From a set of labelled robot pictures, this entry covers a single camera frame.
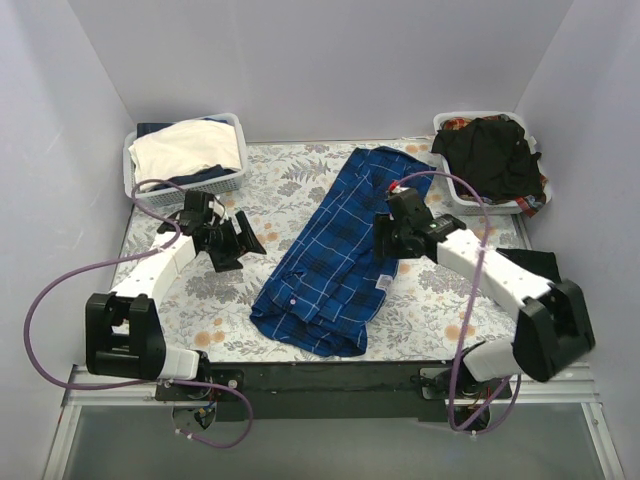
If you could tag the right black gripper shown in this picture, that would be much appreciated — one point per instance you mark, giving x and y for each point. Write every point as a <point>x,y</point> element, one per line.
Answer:
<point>388,240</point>

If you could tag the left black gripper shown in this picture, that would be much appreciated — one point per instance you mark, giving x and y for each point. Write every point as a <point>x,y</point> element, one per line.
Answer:
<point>230,245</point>

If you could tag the blue plaid long sleeve shirt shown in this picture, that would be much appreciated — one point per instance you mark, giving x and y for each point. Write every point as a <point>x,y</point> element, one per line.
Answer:
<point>329,285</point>

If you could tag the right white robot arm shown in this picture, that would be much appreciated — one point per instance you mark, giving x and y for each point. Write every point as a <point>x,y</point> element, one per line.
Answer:
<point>553,327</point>

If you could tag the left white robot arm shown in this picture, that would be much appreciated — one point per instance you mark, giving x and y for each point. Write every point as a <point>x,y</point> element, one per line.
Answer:
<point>124,337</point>

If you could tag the right white plastic basket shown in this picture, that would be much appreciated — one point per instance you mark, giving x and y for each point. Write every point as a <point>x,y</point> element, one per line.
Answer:
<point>496,156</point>

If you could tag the floral patterned table mat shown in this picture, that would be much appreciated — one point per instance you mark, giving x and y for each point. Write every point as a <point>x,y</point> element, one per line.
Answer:
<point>428,309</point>

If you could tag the black crumpled shirt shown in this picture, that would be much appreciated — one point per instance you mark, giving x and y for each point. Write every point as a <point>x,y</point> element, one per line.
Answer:
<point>495,155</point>

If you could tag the folded white shirt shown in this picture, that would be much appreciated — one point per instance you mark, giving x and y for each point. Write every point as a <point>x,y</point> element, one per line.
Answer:
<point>185,150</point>

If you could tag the folded black shirt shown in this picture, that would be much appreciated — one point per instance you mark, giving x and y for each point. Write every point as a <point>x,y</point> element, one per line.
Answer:
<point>536,262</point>

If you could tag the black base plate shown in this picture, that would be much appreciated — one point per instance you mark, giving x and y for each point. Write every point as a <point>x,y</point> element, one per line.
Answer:
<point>338,390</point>

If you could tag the aluminium frame rail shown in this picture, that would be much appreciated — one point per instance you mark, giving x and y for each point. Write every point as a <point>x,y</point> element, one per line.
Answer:
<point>575,385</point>

